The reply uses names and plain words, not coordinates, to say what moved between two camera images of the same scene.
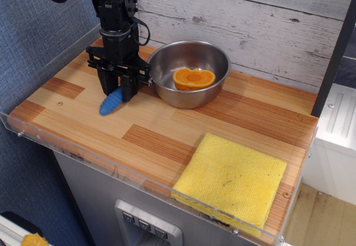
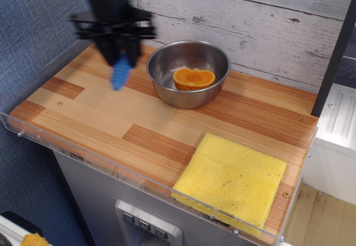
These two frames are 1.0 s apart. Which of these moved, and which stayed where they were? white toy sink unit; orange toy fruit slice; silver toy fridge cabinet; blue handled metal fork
Moved: blue handled metal fork
Stayed: silver toy fridge cabinet; white toy sink unit; orange toy fruit slice
